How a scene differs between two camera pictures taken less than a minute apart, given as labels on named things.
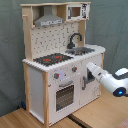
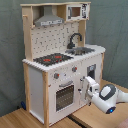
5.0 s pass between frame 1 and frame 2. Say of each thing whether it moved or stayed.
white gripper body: moved
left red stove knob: stayed
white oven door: stayed
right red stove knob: stayed
